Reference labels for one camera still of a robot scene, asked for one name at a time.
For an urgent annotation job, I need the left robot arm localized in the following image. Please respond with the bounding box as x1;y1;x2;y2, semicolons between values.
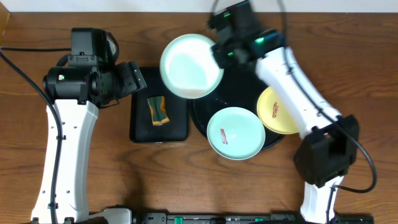
30;56;146;223

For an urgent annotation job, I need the black round tray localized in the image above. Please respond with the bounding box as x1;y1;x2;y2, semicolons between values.
189;68;267;137

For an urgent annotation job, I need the black rectangular tray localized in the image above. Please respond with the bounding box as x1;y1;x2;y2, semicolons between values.
129;67;188;143

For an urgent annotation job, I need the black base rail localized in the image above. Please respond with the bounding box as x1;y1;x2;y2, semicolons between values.
132;212;375;224

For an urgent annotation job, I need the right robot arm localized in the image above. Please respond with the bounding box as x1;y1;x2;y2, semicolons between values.
211;26;359;223

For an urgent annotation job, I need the mint plate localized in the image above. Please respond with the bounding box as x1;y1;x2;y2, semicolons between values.
206;107;266;160
159;34;224;100

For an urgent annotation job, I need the yellow plate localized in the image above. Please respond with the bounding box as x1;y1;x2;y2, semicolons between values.
257;87;299;135

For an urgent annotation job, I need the orange green sponge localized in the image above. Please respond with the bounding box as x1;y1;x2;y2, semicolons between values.
147;96;170;126

